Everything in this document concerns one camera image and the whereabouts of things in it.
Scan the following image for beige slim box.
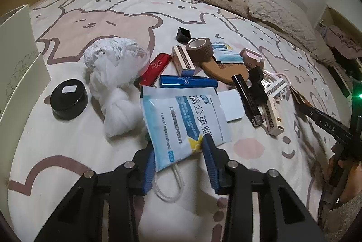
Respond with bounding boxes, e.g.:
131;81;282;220
263;95;285;137

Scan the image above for beige toothed harmonica box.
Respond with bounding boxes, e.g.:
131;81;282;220
171;45;196;76

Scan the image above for white cable loop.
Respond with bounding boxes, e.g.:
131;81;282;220
154;163;186;201

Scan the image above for person's right hand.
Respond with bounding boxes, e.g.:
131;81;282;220
328;144;362;204

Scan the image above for white toothed comb box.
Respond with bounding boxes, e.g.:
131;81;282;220
263;78;290;98

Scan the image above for printed animal blanket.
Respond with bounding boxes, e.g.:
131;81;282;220
8;0;340;242

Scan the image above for white rounded card case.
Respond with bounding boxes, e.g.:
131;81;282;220
219;90;244;121

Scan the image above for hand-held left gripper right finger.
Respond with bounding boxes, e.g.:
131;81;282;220
201;136;320;242

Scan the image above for pink small box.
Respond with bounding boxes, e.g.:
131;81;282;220
239;48;265;70

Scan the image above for pale blue mask packet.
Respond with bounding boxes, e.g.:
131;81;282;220
211;41;245;64

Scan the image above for red slim box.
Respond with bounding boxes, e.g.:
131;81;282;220
138;53;171;87

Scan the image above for beige fleece blanket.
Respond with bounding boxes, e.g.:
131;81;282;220
82;0;337;64

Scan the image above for pink crumpled clothes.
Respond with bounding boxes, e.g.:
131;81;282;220
321;26;362;59

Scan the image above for wall closet niche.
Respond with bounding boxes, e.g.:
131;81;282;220
319;5;362;84

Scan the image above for blue tube box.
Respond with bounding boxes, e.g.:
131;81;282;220
159;75;219;88

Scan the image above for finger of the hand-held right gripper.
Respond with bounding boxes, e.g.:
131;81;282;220
295;102;352;144

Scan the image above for brown tape roll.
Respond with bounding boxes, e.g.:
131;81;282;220
185;38;212;64

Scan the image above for white cardboard shoe box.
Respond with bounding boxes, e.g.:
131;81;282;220
0;5;52;129

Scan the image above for person's right forearm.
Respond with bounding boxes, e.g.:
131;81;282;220
317;193;362;242

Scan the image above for black round tin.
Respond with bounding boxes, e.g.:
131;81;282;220
50;80;89;120

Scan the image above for blue white medicine packet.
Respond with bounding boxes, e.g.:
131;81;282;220
141;85;233;173

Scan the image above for cork board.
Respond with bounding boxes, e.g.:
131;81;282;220
202;59;250;85

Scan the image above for black slim bar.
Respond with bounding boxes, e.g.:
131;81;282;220
231;74;263;128

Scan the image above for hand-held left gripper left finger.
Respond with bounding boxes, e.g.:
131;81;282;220
33;143;156;242

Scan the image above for pink white scissors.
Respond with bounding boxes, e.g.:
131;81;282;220
263;69;292;103

